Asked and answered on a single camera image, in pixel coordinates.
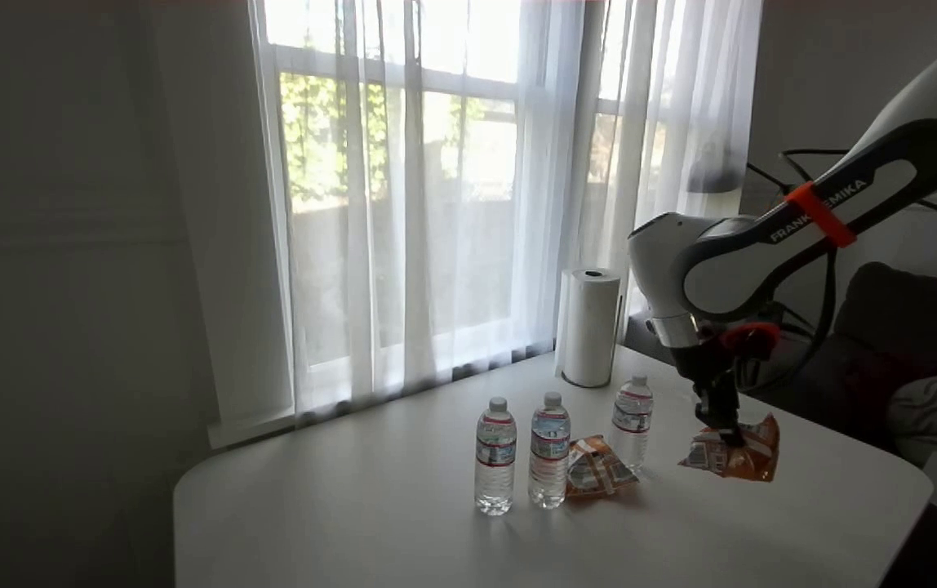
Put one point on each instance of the black tripod stand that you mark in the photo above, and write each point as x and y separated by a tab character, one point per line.
766	176

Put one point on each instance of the clear plastic water bottle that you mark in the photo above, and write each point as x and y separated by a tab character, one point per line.
494	463
549	452
630	418

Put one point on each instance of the orange snack packet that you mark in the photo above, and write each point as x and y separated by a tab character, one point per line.
595	473
756	457

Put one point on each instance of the narrow sheer white curtain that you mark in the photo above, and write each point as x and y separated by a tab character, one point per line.
684	87

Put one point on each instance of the wide sheer white curtain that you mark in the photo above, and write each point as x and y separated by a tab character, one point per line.
435	272

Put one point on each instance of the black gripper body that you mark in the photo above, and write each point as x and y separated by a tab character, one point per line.
715	378

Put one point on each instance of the white paper towel roll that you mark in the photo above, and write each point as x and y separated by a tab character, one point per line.
588	329

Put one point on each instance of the white window frame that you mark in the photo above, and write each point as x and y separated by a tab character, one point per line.
595	133

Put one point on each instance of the dark grey sofa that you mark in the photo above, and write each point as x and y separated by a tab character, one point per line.
912	316

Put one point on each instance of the metal paper towel holder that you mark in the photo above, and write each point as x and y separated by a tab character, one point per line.
586	383

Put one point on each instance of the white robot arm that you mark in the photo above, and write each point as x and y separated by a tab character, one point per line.
662	261

